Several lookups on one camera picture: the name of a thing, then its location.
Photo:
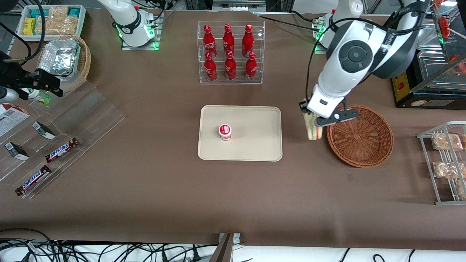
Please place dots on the brown table cover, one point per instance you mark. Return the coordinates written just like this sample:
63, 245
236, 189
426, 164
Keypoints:
145, 203

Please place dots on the aluminium table bracket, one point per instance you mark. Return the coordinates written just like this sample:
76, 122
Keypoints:
236, 238

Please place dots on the white plastic snack bin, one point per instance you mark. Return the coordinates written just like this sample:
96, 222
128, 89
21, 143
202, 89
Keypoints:
83, 22

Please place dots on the beige plastic tray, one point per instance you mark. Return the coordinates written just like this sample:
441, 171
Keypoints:
255, 138

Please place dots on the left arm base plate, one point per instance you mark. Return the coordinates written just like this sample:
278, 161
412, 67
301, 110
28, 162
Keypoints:
320, 50

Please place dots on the printed barcode carton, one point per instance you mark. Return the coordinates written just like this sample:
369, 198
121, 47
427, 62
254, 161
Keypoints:
11, 118

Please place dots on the clear acrylic bottle rack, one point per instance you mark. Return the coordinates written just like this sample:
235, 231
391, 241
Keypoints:
262, 51

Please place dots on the teal snack pack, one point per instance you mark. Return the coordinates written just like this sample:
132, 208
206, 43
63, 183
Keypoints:
38, 13
74, 12

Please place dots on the steel warmer pan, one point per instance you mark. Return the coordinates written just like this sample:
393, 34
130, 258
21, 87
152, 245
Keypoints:
429, 36
437, 65

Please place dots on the red cola bottle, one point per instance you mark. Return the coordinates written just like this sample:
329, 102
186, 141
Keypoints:
209, 40
251, 68
228, 38
248, 39
210, 69
230, 68

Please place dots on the clear cracker snack bags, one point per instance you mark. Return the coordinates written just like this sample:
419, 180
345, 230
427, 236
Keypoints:
58, 23

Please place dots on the small black white box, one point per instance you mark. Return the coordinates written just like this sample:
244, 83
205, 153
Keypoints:
16, 151
44, 131

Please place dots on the light wicker basket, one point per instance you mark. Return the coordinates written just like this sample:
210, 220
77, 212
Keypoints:
84, 62

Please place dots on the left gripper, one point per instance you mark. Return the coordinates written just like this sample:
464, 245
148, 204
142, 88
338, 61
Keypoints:
303, 106

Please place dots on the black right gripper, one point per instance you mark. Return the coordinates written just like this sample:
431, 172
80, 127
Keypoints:
16, 77

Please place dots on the green white small bottle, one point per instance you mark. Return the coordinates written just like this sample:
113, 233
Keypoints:
38, 96

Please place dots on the silver foil packs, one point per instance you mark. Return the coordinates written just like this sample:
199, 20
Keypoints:
60, 56

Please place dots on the clear acrylic display shelf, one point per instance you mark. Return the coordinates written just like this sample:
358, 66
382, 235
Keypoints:
91, 116

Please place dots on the red food on stick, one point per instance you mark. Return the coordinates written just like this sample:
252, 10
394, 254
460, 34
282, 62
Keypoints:
444, 26
460, 63

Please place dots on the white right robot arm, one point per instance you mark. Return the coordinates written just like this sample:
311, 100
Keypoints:
127, 22

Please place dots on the clear bag of pastry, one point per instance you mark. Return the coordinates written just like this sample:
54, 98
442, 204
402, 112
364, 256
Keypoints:
446, 170
461, 190
446, 142

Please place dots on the dark metal post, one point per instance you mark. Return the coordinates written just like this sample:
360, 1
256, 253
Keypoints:
222, 253

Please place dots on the red white yogurt cup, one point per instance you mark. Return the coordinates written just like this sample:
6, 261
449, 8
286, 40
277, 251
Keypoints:
225, 131

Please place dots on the black food warmer box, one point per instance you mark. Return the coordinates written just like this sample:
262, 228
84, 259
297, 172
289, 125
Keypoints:
429, 101

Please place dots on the triangle sandwich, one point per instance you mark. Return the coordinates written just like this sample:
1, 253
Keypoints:
312, 129

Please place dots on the brown wicker basket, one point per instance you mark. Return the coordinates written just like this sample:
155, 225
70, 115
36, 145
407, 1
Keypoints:
360, 138

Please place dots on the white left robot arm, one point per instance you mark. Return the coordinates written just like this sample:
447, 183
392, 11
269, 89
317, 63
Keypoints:
355, 56

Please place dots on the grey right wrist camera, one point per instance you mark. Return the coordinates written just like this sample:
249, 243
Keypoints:
7, 94

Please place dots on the yellow snack pack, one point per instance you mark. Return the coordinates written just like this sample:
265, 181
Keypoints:
29, 26

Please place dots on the snickers chocolate bar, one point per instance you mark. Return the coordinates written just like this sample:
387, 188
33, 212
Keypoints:
33, 180
62, 150

